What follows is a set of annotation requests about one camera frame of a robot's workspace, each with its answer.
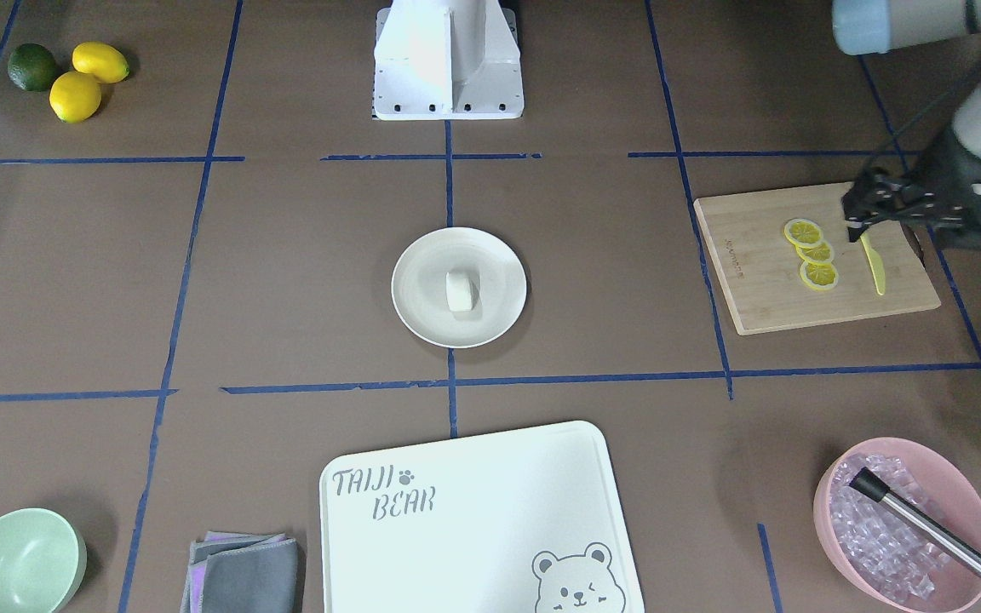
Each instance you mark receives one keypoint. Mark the metal scoop black tip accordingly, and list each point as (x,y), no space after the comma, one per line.
(942,536)

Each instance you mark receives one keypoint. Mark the lemon slice middle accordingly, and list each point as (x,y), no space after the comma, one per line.
(821,254)

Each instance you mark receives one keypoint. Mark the wooden cutting board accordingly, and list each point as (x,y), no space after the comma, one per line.
(761,274)

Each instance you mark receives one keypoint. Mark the white steamed bun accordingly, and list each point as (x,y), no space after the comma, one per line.
(460,291)

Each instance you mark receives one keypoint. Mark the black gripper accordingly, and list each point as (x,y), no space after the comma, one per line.
(936,181)

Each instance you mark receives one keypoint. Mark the yellow lemon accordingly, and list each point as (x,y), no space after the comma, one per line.
(103,62)
(75,96)

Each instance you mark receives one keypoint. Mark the pink bowl with ice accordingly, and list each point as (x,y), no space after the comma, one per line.
(861,510)

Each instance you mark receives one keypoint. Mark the green bowl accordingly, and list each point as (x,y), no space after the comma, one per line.
(43,559)

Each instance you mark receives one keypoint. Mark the green lime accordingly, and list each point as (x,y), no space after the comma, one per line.
(32,68)

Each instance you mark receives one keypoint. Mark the white bear tray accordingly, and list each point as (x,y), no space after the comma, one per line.
(526,520)

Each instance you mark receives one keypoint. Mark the yellow lemon upper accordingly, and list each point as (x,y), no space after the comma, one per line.
(103,62)

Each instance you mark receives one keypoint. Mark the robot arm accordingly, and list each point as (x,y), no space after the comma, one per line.
(877,27)

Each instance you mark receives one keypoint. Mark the cream round plate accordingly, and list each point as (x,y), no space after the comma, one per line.
(419,287)

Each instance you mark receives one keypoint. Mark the yellow lemon lower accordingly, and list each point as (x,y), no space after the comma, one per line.
(75,96)

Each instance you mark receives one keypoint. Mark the lemon slice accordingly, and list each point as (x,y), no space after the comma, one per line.
(821,254)
(802,233)
(818,277)

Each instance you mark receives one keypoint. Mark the lemon slice bottom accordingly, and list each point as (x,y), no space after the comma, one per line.
(818,277)

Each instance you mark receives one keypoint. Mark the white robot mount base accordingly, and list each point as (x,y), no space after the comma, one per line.
(447,61)

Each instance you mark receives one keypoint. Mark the yellow plastic knife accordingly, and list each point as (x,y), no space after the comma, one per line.
(876,265)

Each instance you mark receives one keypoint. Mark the grey purple folded cloth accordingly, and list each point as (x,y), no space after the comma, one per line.
(241,572)

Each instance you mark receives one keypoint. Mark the lemon slice top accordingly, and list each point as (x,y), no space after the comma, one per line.
(802,233)

